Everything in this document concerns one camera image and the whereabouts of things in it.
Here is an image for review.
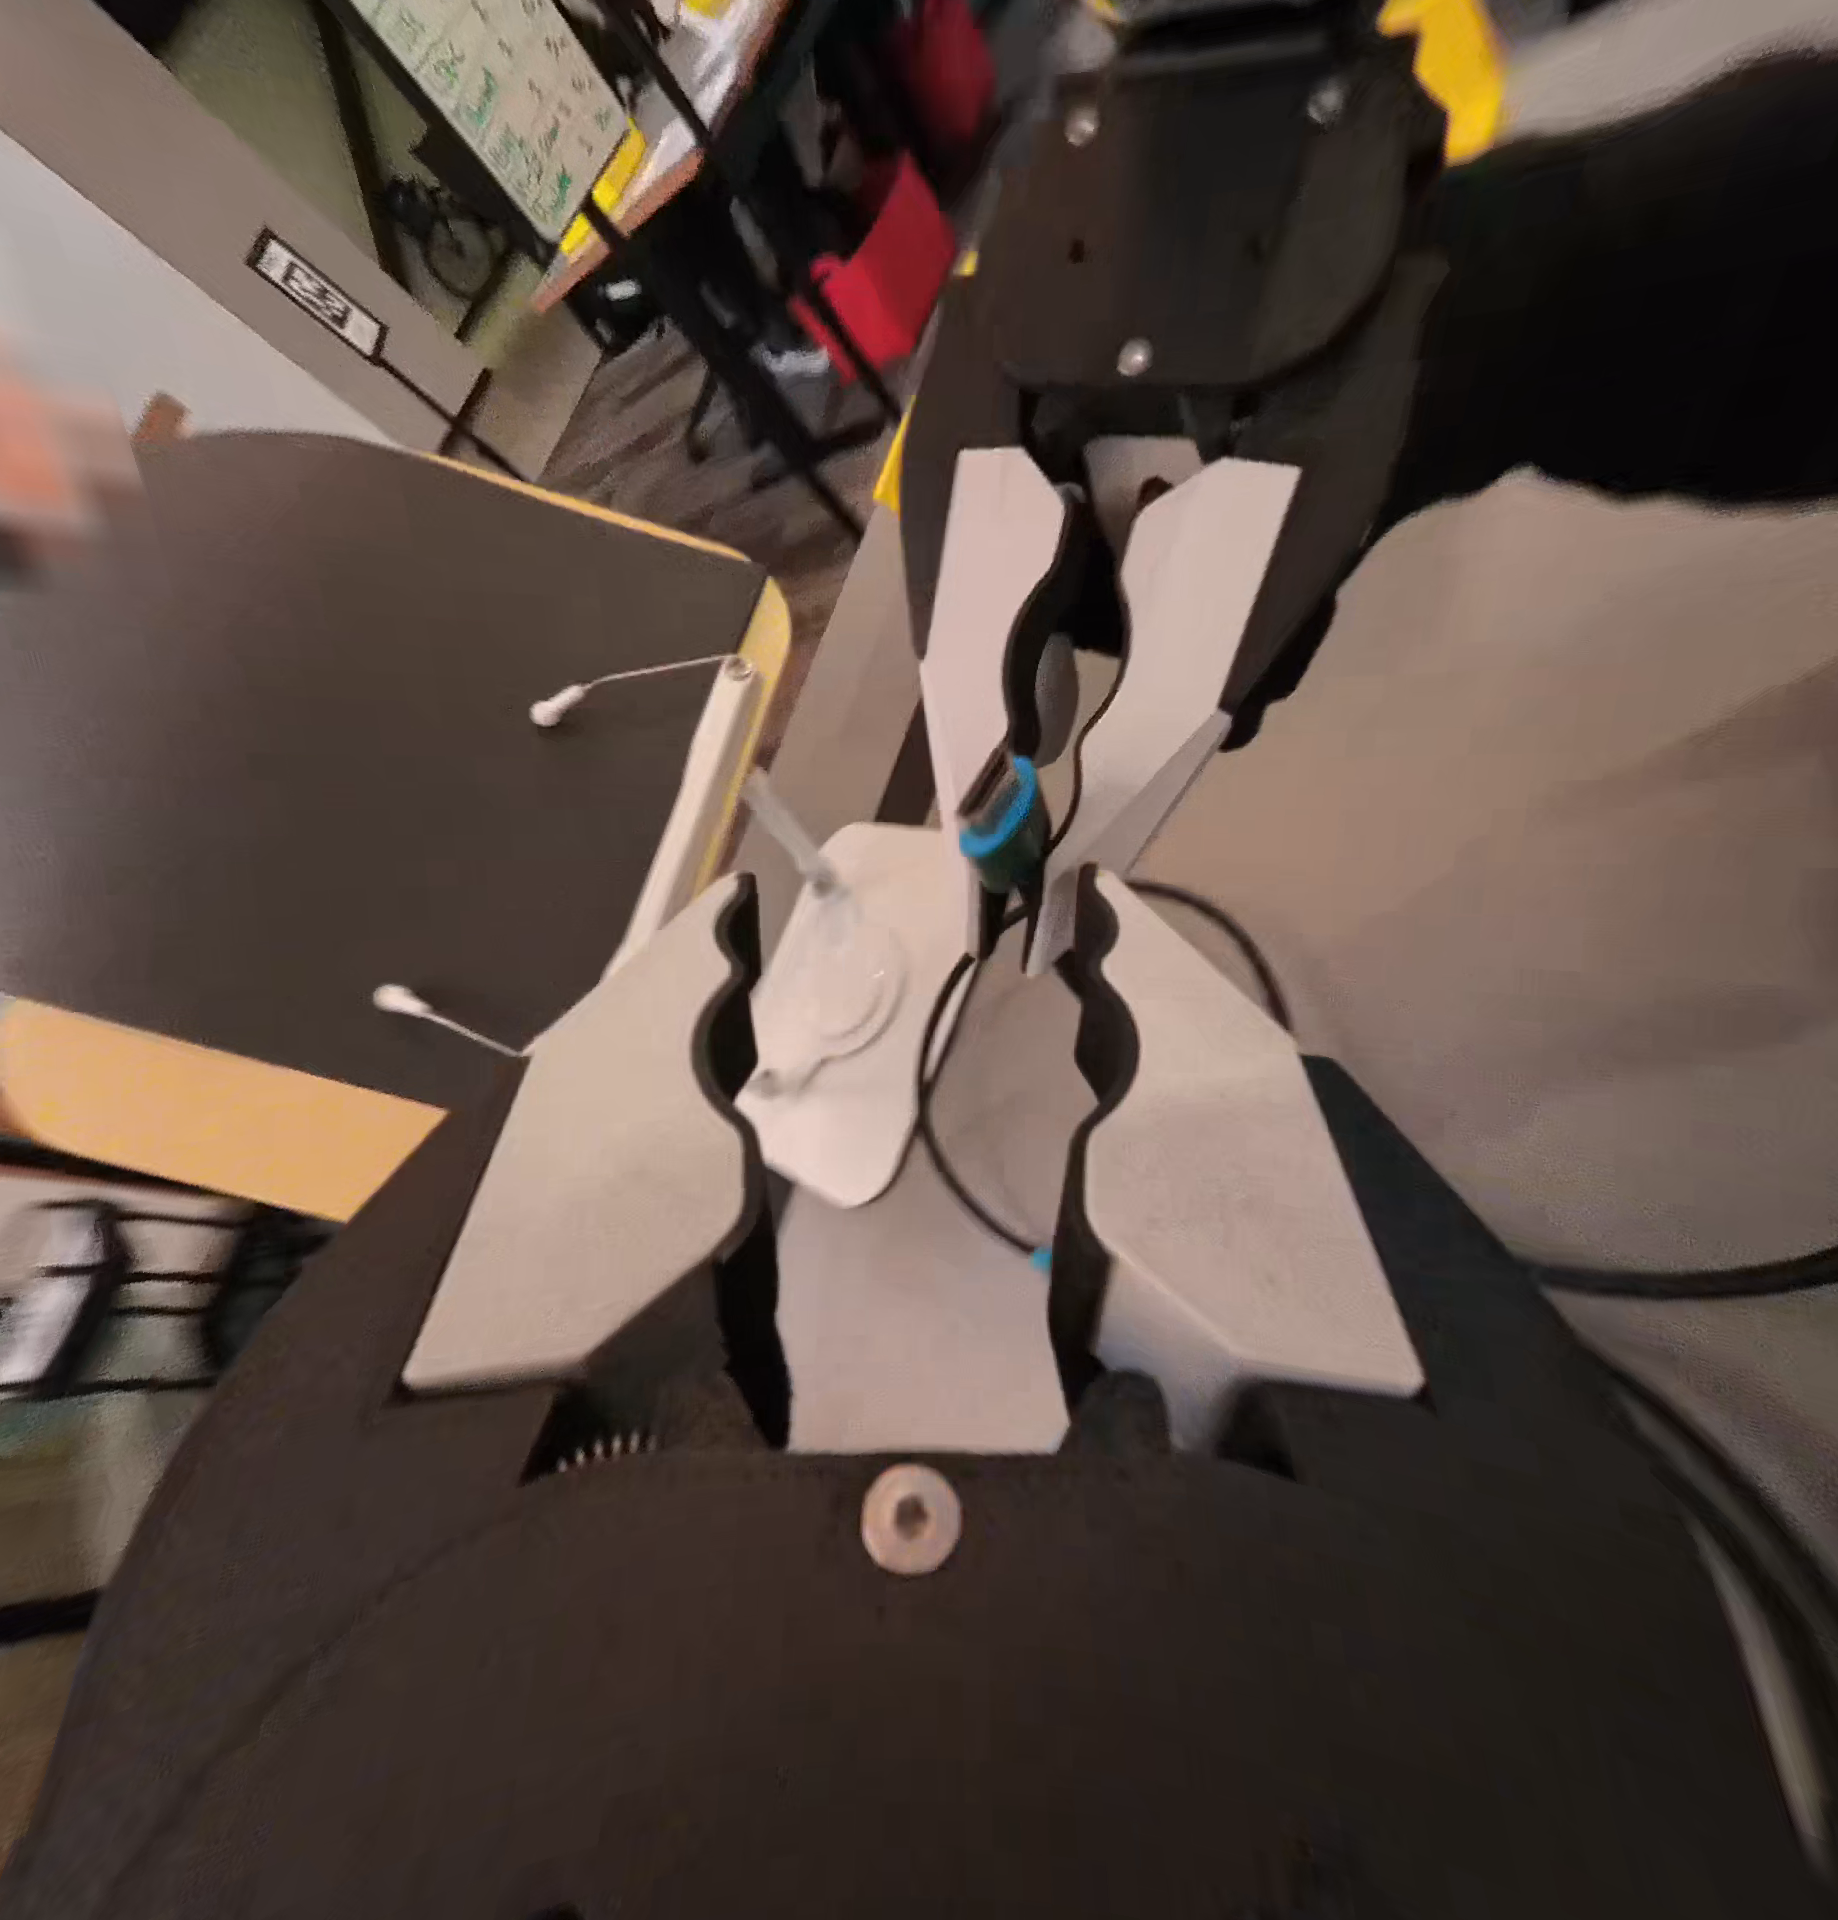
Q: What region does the black utility cart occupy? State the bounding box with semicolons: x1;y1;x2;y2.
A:
0;1175;342;1402

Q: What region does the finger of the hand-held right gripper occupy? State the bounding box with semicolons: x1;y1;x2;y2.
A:
914;446;1088;840
1021;457;1303;976

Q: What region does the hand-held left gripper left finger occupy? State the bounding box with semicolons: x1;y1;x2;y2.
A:
401;873;769;1394

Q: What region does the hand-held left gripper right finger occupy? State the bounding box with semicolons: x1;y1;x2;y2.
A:
1052;867;1428;1448

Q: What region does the person's right forearm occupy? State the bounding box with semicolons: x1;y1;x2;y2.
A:
1389;49;1838;508

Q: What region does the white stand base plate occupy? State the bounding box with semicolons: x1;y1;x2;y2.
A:
731;819;1002;1211

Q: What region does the light wooden desk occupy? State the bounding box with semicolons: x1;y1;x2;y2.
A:
0;432;797;1223

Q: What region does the whiteboard with green writing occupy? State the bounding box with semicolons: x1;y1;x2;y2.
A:
326;0;629;246

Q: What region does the red storage bin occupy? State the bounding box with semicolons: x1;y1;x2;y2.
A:
789;147;960;387

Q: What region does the black wall sign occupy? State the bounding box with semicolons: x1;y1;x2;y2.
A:
245;225;391;360

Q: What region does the dark desk mat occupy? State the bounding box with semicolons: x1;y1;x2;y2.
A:
0;432;769;1116

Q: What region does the white stand head bar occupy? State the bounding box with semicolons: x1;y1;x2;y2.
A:
611;657;769;983

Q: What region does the green-plug braided hdmi cable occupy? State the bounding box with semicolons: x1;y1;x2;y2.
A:
914;755;1838;1302

